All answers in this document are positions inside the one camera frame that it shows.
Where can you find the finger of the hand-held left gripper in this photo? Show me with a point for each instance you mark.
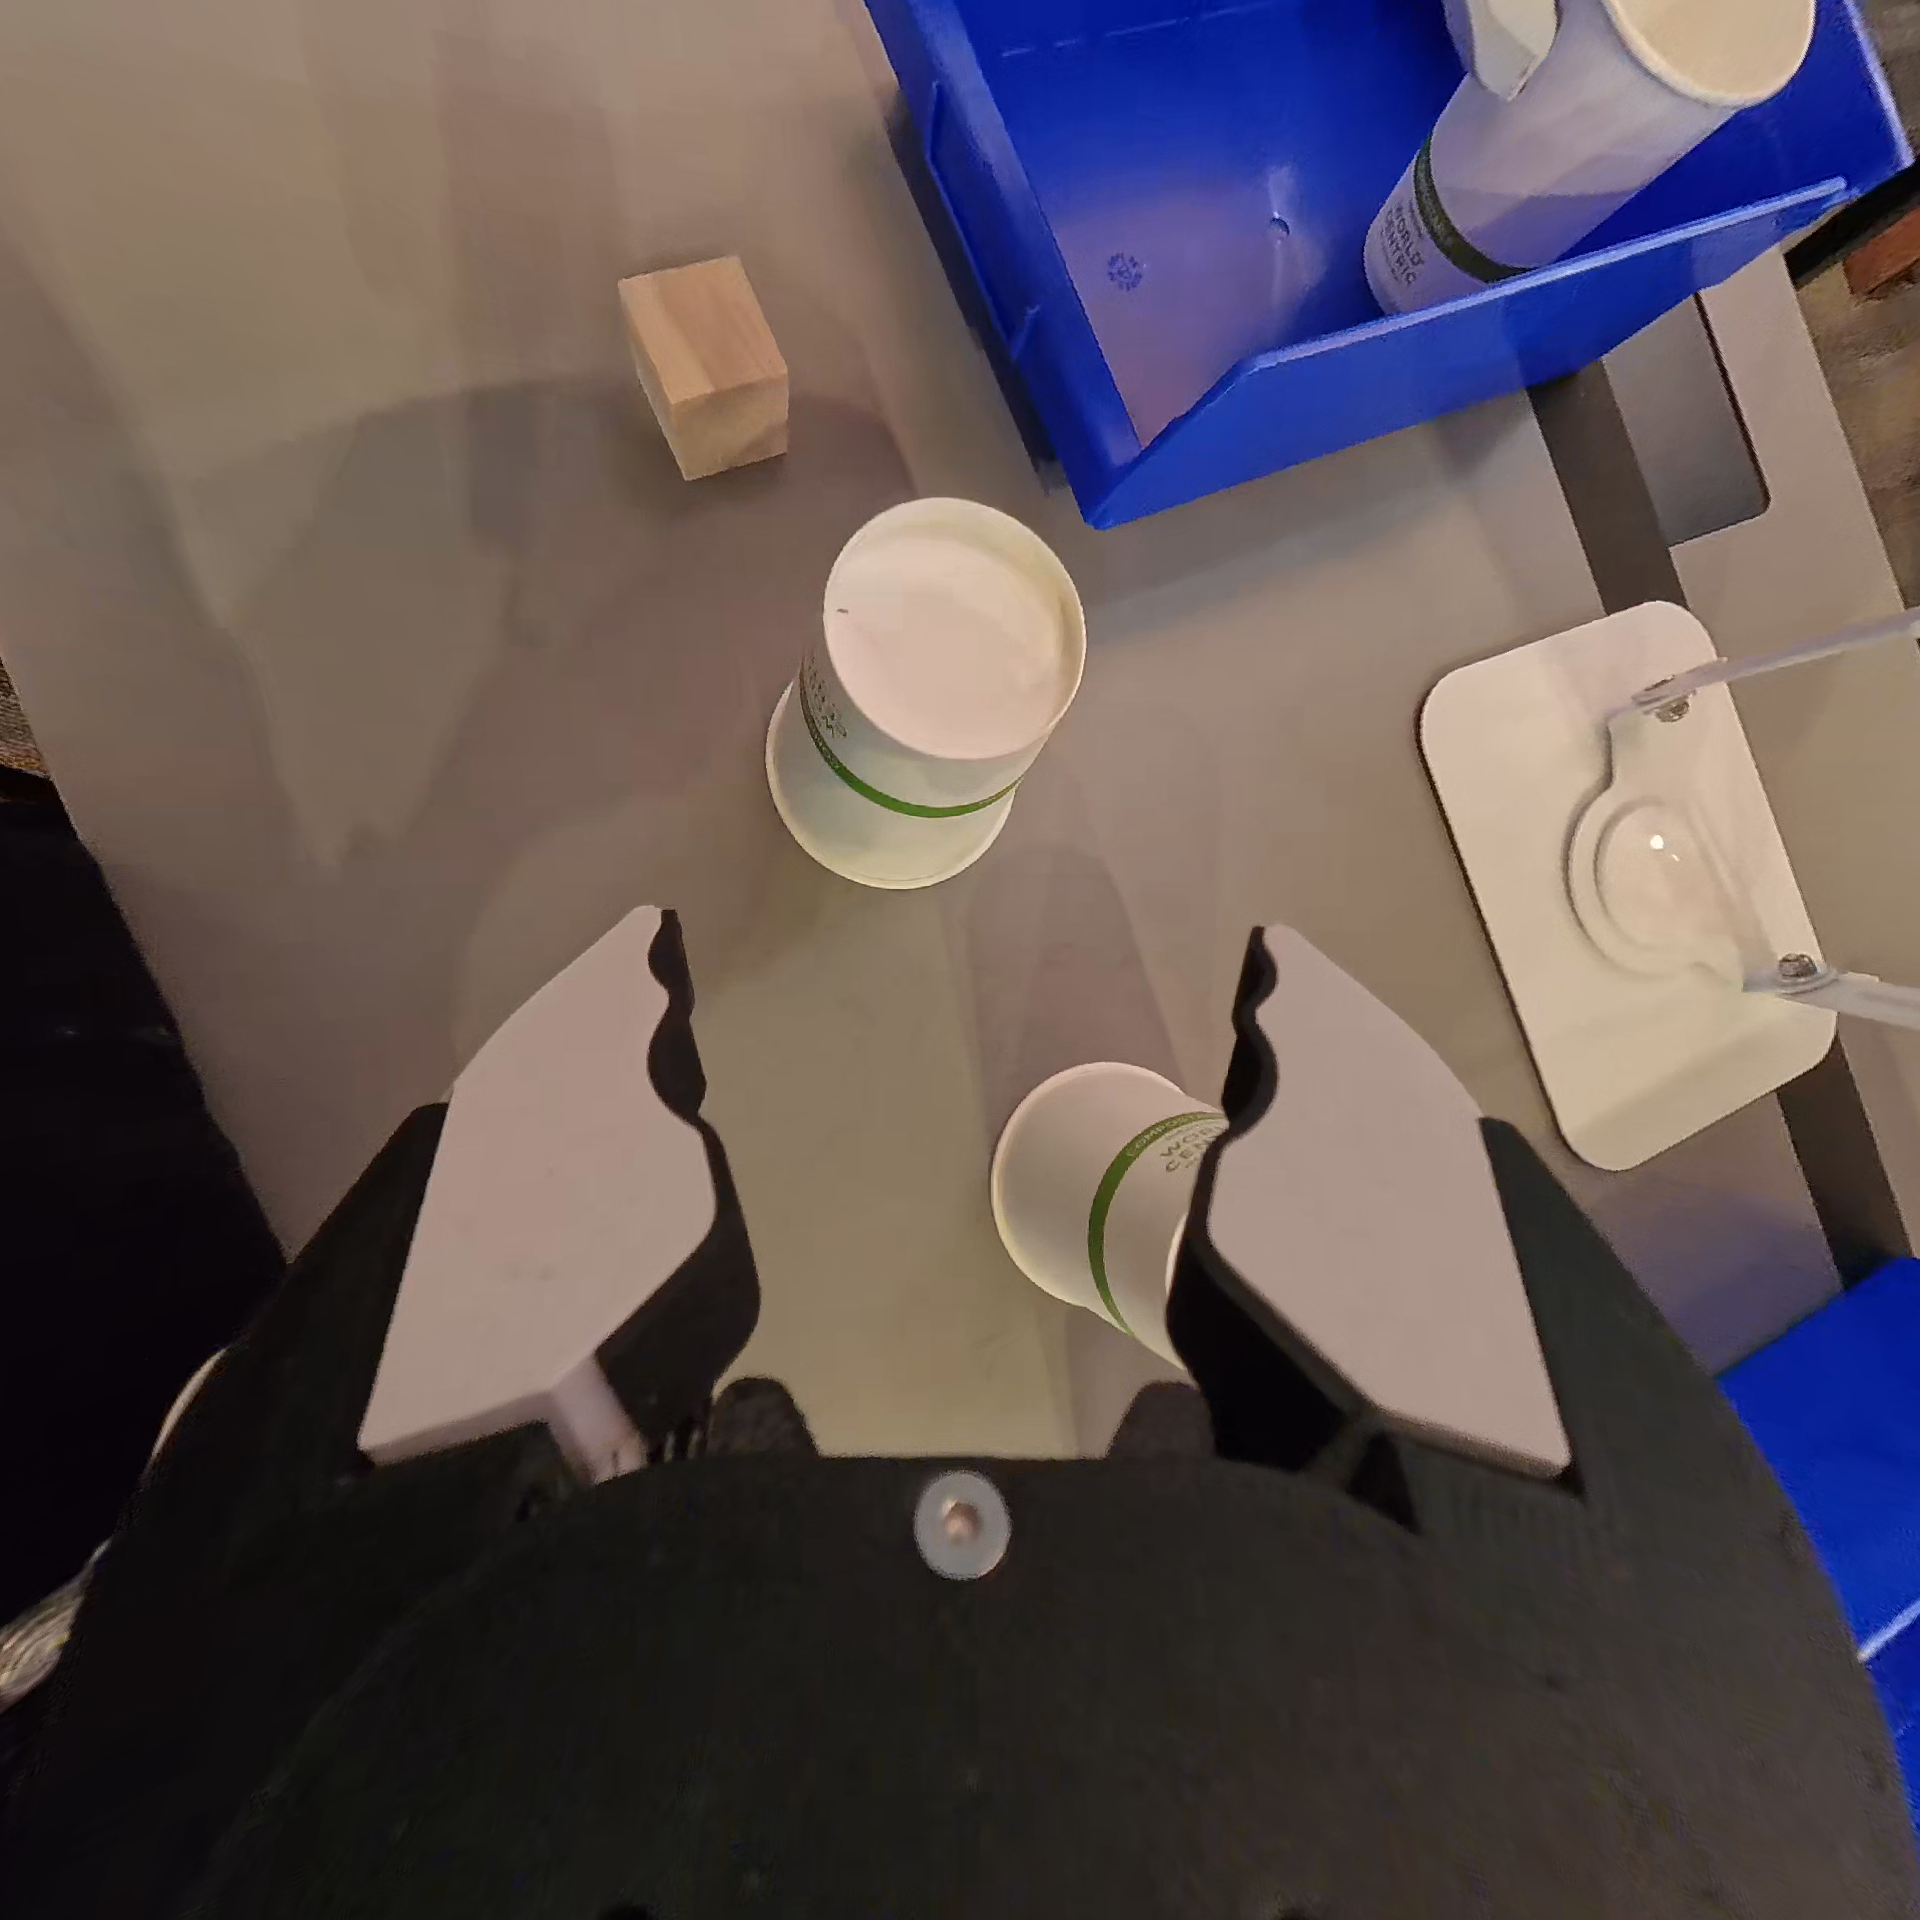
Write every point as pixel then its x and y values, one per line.
pixel 1499 38

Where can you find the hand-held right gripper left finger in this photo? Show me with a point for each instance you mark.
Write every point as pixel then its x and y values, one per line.
pixel 525 1198

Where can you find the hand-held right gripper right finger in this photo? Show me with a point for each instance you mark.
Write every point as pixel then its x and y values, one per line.
pixel 1349 1198

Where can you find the white paper cup green stripe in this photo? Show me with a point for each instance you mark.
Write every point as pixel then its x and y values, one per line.
pixel 945 630
pixel 1531 165

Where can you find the white round plastic lid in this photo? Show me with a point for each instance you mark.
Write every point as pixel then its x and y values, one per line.
pixel 1066 1184

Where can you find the blue plastic bin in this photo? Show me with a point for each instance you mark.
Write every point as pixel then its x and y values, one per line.
pixel 1844 1425
pixel 1169 226

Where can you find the grey desk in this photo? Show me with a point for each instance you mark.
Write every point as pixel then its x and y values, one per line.
pixel 376 600

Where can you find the clear sign holder white base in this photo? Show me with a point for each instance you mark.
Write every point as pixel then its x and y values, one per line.
pixel 1531 900

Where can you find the person's black clothing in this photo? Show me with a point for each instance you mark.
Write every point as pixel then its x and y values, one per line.
pixel 105 1123

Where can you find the small wooden block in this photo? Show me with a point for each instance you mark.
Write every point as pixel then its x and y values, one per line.
pixel 704 361

